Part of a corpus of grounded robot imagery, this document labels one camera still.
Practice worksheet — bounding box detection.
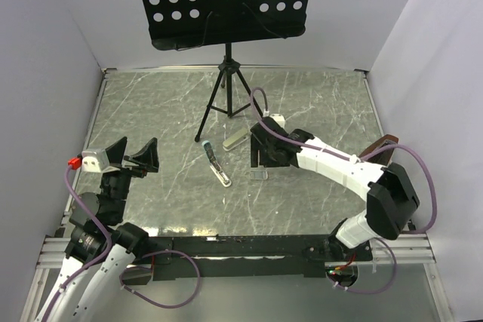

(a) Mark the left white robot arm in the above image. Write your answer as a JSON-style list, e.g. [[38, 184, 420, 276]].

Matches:
[[35, 136, 159, 321]]

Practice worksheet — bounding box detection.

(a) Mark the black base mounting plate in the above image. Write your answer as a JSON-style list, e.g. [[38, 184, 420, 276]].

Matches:
[[115, 235, 373, 281]]

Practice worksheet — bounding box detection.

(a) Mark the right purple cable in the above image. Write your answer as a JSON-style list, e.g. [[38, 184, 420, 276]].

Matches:
[[251, 87, 438, 235]]

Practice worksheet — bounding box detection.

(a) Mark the light blue stapler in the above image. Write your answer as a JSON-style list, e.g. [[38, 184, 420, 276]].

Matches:
[[202, 140, 232, 188]]

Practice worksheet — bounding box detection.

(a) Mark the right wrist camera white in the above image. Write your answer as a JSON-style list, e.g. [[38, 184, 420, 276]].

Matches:
[[263, 110, 285, 128]]

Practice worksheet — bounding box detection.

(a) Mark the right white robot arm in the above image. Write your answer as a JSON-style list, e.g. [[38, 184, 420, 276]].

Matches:
[[251, 117, 420, 260]]

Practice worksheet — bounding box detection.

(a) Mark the aluminium rail frame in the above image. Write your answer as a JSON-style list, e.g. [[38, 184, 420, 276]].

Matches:
[[37, 67, 454, 322]]

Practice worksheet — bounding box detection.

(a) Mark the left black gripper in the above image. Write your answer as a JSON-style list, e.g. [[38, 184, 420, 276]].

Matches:
[[100, 136, 158, 222]]

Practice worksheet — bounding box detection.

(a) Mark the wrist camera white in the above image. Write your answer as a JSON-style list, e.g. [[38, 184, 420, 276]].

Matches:
[[67, 149, 111, 173], [263, 110, 285, 128]]

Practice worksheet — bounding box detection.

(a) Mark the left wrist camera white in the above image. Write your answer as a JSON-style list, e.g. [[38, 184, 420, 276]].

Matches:
[[67, 149, 111, 173]]

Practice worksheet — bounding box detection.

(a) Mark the brown wooden metronome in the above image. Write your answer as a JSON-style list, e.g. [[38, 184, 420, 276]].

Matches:
[[358, 133, 400, 167]]

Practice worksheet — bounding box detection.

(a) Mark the black perforated music stand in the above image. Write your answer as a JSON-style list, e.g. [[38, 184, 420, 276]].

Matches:
[[142, 0, 309, 118]]

